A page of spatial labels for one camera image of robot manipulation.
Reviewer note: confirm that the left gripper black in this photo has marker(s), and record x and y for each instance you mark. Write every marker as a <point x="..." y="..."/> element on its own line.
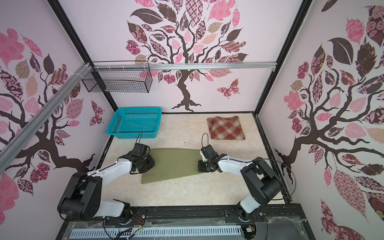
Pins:
<point x="151" y="164"/>

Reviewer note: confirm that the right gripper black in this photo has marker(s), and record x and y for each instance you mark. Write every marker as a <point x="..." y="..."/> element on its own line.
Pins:
<point x="200" y="166"/>

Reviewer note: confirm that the olive green skirt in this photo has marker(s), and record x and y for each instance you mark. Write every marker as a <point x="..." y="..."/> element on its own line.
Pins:
<point x="172" y="163"/>

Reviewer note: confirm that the red plaid skirt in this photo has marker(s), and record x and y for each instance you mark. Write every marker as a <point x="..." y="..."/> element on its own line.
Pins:
<point x="225" y="128"/>

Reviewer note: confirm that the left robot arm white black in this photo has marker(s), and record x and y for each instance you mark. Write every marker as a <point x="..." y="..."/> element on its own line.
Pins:
<point x="82" y="199"/>

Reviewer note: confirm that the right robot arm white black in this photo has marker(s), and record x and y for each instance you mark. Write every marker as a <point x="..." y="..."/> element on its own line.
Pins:
<point x="261" y="180"/>

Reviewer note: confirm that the teal plastic basket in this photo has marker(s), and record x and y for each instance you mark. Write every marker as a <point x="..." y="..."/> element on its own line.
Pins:
<point x="130" y="123"/>

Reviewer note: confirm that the white slotted cable duct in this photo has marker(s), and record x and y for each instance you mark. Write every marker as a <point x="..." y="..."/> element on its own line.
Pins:
<point x="155" y="232"/>

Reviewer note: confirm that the black wire basket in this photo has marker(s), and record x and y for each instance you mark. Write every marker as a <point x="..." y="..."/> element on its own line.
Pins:
<point x="119" y="77"/>

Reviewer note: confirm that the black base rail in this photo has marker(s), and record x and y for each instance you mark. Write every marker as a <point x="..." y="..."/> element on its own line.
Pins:
<point x="271" y="222"/>

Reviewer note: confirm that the aluminium rail back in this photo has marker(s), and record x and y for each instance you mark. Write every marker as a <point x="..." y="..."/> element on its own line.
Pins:
<point x="195" y="66"/>

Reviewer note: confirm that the aluminium rail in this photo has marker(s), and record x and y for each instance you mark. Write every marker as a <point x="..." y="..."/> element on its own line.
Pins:
<point x="12" y="149"/>
<point x="195" y="66"/>

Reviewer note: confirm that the aluminium rail left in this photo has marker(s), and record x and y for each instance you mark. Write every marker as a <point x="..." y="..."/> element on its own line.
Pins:
<point x="12" y="149"/>

